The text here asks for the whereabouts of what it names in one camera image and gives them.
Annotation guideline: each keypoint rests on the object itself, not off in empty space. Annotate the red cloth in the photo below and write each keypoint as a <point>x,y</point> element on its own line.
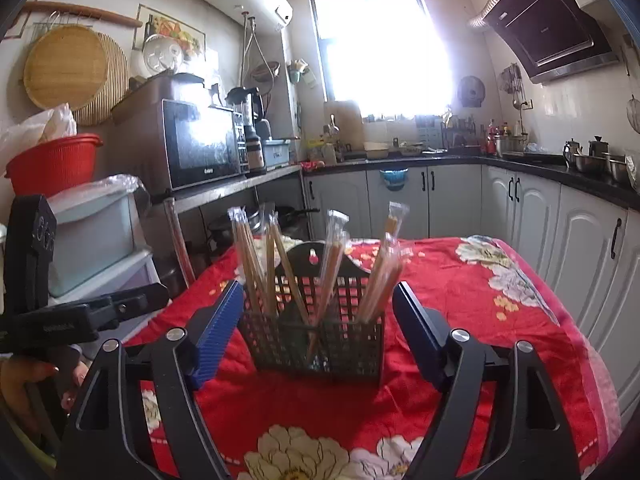
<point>312,166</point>

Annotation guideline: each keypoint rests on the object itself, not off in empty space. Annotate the dark labelled bottle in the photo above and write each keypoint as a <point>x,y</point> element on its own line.
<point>256,152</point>

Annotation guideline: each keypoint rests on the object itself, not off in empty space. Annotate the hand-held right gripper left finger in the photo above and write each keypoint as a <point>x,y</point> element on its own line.
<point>220,330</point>

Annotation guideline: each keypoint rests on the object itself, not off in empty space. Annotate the fruit wall poster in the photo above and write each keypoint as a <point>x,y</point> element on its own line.
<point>175,25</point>

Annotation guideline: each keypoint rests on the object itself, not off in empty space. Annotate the wall mounted cup holder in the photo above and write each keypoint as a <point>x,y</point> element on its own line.
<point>300,72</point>

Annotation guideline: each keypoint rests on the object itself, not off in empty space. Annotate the round bamboo tray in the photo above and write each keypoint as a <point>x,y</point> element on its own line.
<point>65,67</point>

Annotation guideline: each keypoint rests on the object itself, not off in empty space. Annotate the steel lidded pot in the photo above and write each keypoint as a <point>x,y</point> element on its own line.
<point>597,147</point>

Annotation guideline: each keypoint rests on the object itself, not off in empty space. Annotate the white round plastic cover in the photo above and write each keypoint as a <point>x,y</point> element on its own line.
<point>162,55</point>

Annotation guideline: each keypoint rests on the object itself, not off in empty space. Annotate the pink underlay cloth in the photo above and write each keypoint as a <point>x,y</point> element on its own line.
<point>602,385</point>

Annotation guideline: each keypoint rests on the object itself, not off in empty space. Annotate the blue hanging basin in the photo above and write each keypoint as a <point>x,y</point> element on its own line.
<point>393,180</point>

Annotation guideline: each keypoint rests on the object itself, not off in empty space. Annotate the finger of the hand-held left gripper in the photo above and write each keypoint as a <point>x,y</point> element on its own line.
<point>142,300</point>

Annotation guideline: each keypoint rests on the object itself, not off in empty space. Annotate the hanging round strainer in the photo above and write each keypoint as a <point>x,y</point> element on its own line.
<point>265,72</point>

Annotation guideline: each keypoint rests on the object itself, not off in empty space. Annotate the brown appliance black lid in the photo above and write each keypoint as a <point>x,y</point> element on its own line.
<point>160,90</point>

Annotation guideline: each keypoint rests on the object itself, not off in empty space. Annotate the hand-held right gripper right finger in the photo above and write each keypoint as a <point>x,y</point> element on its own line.
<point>417,330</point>

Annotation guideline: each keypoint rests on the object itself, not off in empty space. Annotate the round dark wall fixture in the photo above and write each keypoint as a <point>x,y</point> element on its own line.
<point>471,91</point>

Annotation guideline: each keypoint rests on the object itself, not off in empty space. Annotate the red plastic basket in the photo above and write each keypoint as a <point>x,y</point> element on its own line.
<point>55,165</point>

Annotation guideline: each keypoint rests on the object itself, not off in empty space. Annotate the bunch of chopstick packets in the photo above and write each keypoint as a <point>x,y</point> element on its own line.
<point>248,260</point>

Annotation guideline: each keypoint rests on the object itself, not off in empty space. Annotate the steel bowl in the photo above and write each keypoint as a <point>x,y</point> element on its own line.
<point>616,169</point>
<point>587,164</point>

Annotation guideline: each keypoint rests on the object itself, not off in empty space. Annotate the large steel stock pot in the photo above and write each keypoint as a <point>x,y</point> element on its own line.
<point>508,146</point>

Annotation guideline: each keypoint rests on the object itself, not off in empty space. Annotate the white plastic bag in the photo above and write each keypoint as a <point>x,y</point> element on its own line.
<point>30,130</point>

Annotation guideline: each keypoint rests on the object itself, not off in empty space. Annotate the white plastic drawer unit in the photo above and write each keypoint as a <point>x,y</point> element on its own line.
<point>135,272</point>

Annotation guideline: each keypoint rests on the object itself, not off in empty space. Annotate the wooden rolling pin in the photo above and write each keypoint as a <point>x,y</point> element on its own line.
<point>85,10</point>

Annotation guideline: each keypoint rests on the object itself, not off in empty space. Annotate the silver exhaust duct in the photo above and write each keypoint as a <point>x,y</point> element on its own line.
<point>482,17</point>

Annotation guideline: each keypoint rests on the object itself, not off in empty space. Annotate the black glass range hood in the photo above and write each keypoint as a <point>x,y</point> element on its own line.
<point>555,25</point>

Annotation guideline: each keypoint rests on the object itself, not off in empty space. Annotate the black dish rack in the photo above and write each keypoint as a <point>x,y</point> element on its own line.
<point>462,137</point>

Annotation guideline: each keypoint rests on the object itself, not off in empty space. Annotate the black blender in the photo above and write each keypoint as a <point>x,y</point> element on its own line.
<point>242,105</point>

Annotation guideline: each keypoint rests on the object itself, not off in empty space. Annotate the grey plastic container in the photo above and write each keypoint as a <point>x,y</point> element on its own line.
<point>276,154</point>

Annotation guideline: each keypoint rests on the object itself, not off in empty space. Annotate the pale cutting board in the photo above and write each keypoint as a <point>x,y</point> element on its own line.
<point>345,122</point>

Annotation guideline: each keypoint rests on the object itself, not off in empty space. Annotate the pale blue storage bin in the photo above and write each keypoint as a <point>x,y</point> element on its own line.
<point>90,240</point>

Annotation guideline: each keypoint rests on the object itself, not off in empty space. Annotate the red floral tablecloth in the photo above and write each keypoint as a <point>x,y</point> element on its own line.
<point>450,280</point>

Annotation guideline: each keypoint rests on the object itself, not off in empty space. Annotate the steel kettle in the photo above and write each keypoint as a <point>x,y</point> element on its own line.
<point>572,151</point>

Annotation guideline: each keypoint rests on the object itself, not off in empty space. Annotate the stainless steel shelf table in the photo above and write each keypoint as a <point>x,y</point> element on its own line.
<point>240,187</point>

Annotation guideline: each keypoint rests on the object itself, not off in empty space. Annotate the person's left hand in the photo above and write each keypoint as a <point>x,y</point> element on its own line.
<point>20,390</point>

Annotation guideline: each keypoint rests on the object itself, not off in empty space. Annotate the black kitchen countertop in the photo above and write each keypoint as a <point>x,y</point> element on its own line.
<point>540,162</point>

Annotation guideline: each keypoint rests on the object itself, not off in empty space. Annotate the stacked dark pots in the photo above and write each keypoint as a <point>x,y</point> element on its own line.
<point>225,227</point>

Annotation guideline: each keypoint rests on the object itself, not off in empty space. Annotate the black plastic lattice utensil basket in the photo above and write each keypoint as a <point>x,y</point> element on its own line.
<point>302,256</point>

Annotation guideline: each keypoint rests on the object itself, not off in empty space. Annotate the clear plastic bag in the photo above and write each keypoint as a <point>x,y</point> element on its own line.
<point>634,172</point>

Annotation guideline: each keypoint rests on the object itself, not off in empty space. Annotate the kitchen window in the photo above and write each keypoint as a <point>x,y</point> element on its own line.
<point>380,45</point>

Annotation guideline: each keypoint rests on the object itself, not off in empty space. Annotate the black frying pan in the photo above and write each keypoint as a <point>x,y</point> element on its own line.
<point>292,215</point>

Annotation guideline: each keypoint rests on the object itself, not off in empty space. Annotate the black front microwave oven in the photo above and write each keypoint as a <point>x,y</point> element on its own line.
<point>200,142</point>

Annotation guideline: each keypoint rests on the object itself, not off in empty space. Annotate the round bamboo mat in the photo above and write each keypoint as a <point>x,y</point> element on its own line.
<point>112,90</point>

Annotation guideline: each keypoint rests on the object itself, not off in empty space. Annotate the hanging steel kitchen utensils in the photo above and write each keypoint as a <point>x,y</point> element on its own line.
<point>634,115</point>

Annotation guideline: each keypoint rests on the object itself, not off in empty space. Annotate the hanging dark kitchen tools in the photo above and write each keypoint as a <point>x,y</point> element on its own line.
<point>511,85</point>

